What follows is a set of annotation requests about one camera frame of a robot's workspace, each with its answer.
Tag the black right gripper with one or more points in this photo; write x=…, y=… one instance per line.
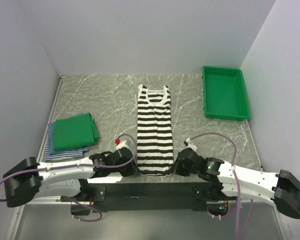
x=178, y=170

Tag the black white striped tank top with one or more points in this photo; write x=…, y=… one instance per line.
x=155, y=153

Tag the green plastic bin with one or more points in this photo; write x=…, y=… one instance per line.
x=224, y=94

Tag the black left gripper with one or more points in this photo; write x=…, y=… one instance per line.
x=131, y=171

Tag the folded blue tank top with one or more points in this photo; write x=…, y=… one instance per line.
x=51, y=132

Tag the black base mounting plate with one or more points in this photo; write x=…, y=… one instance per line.
x=154, y=196

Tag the blue white striped tank top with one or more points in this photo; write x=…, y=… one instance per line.
x=50, y=155

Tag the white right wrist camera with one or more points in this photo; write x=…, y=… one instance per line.
x=189, y=144

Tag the green tank top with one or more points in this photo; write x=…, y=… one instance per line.
x=91, y=132

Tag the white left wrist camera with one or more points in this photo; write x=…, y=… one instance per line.
x=122, y=144

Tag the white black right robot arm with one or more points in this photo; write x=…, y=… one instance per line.
x=225, y=181

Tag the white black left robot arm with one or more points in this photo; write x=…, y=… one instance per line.
x=30, y=179

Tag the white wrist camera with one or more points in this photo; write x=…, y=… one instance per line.
x=122, y=144
x=189, y=144

